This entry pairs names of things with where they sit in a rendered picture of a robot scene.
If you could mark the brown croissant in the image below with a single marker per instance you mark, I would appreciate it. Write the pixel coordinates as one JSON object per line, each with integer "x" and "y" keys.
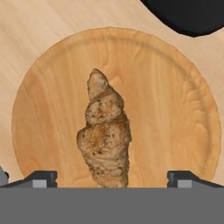
{"x": 105, "y": 131}

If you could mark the round wooden cutting board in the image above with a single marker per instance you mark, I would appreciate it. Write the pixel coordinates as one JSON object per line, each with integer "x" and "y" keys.
{"x": 163, "y": 110}

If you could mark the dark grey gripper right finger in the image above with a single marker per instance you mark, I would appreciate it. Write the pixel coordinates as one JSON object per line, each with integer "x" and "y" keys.
{"x": 180, "y": 178}

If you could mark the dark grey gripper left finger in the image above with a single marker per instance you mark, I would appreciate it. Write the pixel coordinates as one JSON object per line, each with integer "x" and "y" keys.
{"x": 43, "y": 178}

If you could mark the small grey object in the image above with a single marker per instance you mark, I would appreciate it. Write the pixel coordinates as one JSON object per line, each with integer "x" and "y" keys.
{"x": 3, "y": 176}

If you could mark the black rounded object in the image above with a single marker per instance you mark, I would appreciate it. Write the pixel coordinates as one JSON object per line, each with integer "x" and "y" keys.
{"x": 186, "y": 14}

